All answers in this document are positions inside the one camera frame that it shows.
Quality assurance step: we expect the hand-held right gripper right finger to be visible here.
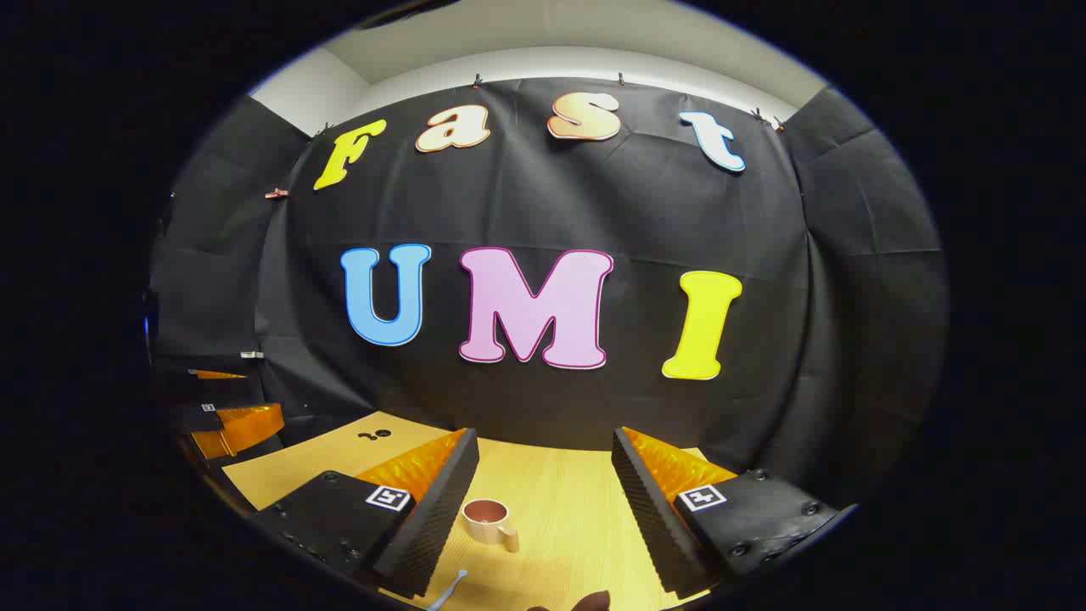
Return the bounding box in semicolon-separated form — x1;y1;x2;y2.
613;427;858;599

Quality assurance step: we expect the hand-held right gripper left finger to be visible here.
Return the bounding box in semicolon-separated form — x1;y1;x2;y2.
255;429;480;600

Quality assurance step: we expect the beige cup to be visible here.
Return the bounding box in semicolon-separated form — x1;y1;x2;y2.
462;498;520;553

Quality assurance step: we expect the light blue toothbrush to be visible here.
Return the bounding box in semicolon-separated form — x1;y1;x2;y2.
427;569;468;611

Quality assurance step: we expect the wooden desktop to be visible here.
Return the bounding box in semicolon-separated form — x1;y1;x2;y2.
222;412;739;611

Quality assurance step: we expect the black backdrop cloth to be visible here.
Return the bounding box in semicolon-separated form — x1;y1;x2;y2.
148;76;949;510

